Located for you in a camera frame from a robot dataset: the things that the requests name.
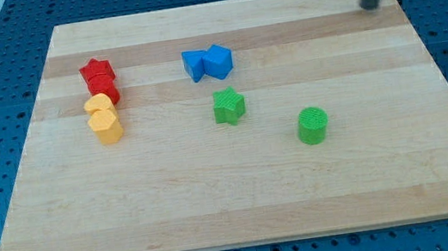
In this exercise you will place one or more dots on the green cylinder block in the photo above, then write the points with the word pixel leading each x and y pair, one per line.
pixel 312 125

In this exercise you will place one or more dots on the green star block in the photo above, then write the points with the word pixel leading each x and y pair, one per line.
pixel 228 106

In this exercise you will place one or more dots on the red star block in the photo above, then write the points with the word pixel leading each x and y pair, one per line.
pixel 95 68

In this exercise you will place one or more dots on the blue cube block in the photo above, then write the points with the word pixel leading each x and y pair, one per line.
pixel 218 62

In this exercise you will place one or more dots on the blue crescent block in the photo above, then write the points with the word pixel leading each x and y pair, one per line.
pixel 194 64

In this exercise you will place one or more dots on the yellow hexagon block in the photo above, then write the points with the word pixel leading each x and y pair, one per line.
pixel 106 126

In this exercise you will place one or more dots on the yellow heart block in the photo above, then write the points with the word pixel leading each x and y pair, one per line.
pixel 97 103

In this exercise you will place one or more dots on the red cylinder block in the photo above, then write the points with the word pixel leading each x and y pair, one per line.
pixel 104 84

